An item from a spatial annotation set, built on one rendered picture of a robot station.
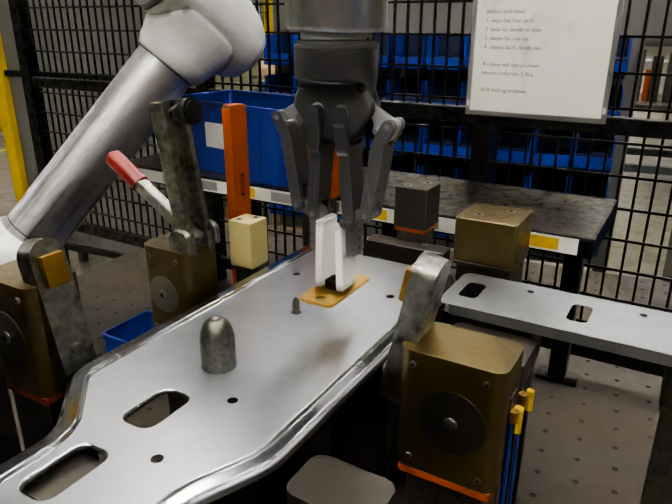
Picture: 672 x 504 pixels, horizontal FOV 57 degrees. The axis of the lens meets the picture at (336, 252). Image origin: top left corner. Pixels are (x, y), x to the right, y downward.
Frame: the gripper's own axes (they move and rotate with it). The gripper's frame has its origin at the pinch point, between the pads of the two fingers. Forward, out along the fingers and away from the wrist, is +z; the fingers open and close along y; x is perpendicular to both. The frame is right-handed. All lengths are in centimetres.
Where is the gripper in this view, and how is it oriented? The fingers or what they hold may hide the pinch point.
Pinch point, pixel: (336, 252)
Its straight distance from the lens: 61.4
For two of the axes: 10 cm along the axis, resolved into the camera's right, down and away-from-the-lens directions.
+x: -5.1, 3.0, -8.1
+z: 0.0, 9.4, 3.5
